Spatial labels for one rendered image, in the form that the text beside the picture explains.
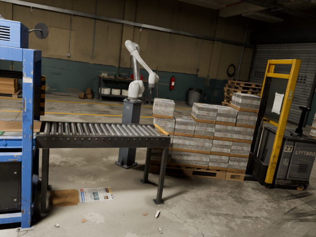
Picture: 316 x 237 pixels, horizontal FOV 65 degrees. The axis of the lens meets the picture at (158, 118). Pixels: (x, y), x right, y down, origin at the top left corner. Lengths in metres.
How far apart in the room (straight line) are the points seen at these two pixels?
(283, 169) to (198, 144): 1.28
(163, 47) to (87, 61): 3.05
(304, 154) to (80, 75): 7.80
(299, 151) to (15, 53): 3.64
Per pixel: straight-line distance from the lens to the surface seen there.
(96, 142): 2.55
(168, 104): 3.48
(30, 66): 2.19
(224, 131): 3.73
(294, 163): 4.15
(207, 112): 3.60
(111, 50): 9.90
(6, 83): 8.85
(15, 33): 2.38
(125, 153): 3.79
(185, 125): 3.58
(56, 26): 9.76
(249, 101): 3.76
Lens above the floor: 1.56
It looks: 12 degrees down
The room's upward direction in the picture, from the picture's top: 7 degrees clockwise
